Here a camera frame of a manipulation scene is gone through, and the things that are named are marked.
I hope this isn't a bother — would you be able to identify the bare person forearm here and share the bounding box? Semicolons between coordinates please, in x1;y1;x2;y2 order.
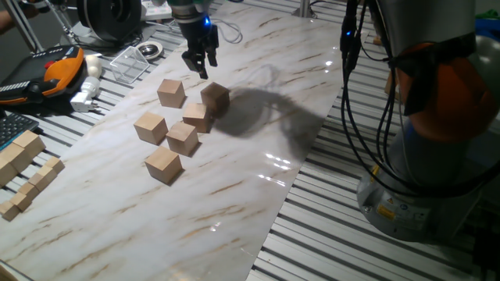
0;9;17;35

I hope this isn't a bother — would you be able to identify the white rimmed metal dish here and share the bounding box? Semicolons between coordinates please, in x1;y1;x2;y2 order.
134;40;165;61

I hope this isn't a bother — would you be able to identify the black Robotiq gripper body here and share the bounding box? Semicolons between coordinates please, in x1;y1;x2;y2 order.
180;15;220;55

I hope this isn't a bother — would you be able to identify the light wooden cube block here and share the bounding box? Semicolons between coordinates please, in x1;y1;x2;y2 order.
156;78;187;109
165;121;200;158
181;102;213;134
200;81;231;119
144;146;184;186
133;112;170;146

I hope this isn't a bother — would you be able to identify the large spare wooden cube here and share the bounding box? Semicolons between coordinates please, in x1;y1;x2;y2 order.
0;158;19;189
0;142;34;174
11;130;47;159

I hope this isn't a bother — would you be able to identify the small spare wooden cube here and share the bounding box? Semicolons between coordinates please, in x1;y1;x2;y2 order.
9;191;34;213
0;200;22;222
43;156;66;175
27;173;50;193
36;165;59;184
17;181;41;201

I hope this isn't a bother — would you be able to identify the aluminium profile post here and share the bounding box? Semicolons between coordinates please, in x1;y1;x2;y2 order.
291;0;318;19

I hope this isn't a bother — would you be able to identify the green cloth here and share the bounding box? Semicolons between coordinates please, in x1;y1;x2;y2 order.
475;8;500;20

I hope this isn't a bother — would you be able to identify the black computer keyboard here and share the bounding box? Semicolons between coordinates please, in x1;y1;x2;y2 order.
0;112;40;151

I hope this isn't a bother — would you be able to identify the grey metal strut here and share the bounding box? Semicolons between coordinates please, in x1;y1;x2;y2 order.
0;0;45;54

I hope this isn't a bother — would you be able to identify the black filament spool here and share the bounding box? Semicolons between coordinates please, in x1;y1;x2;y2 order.
76;0;143;44

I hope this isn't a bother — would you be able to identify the white power strip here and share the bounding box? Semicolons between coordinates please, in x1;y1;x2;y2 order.
139;0;173;23

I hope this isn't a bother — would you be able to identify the white marble pattern board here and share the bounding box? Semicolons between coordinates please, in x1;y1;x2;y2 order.
0;0;347;281

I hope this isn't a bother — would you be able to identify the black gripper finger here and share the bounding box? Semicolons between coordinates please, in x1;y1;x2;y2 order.
206;37;219;67
181;50;209;80

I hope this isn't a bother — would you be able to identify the white looped cable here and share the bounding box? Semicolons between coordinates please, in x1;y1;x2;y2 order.
212;17;244;44

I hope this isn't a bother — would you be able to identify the white egg shaped object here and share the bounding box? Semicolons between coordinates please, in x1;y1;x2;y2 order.
84;54;103;79

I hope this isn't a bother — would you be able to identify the orange black teach pendant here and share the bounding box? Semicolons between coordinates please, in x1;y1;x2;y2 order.
0;44;88;106

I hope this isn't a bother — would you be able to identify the clear acrylic box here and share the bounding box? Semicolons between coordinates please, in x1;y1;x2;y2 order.
109;45;151;85

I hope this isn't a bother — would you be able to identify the person hand holding device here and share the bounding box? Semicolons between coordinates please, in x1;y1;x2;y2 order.
20;0;41;19

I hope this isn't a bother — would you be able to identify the white power adapter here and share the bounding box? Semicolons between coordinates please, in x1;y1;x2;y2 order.
70;76;102;114

